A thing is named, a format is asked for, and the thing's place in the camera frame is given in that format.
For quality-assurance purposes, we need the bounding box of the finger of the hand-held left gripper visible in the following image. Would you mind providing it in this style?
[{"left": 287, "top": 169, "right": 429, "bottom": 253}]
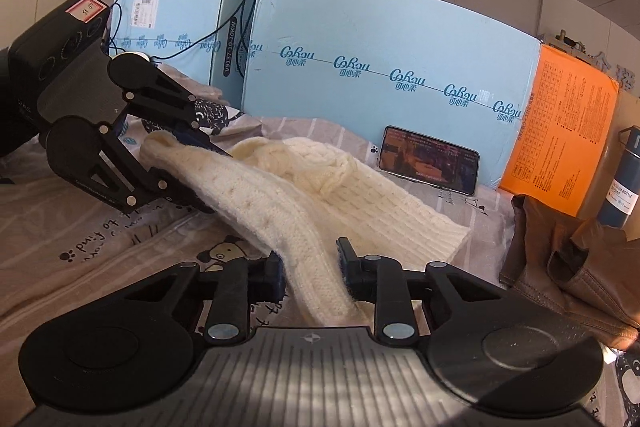
[
  {"left": 64, "top": 125, "right": 222, "bottom": 215},
  {"left": 124, "top": 61, "right": 234, "bottom": 156}
]

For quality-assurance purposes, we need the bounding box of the printed grey bed sheet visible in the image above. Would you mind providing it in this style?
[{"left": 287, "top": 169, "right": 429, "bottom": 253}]
[{"left": 0, "top": 61, "right": 640, "bottom": 427}]

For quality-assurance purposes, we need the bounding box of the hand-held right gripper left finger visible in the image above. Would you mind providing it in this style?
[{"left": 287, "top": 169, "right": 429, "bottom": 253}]
[{"left": 117, "top": 251, "right": 287, "bottom": 342}]

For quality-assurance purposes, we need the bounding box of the small light blue cardboard box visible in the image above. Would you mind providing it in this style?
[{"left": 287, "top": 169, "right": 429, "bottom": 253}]
[{"left": 108, "top": 0, "right": 262, "bottom": 112}]

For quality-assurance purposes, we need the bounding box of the cream knit sweater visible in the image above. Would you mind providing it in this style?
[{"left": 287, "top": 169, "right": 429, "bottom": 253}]
[{"left": 140, "top": 130, "right": 472, "bottom": 326}]

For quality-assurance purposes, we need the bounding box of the large light blue cardboard box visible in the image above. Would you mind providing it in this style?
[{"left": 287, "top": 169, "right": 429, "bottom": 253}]
[{"left": 239, "top": 0, "right": 544, "bottom": 190}]

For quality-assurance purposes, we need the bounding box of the orange printed box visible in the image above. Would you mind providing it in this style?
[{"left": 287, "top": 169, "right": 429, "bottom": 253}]
[{"left": 497, "top": 44, "right": 621, "bottom": 219}]

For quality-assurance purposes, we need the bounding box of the smartphone with lit screen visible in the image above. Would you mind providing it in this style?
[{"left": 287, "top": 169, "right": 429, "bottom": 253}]
[{"left": 377, "top": 125, "right": 480, "bottom": 196}]

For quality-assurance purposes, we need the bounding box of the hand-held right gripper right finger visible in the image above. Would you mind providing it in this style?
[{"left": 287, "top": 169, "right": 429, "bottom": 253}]
[{"left": 336, "top": 237, "right": 507, "bottom": 343}]

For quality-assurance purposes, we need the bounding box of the dark blue insulated bottle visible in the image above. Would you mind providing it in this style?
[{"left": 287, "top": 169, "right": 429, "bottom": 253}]
[{"left": 595, "top": 125, "right": 640, "bottom": 229}]

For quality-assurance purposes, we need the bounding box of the brown garment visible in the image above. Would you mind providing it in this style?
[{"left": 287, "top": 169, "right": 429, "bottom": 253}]
[{"left": 498, "top": 194, "right": 640, "bottom": 354}]

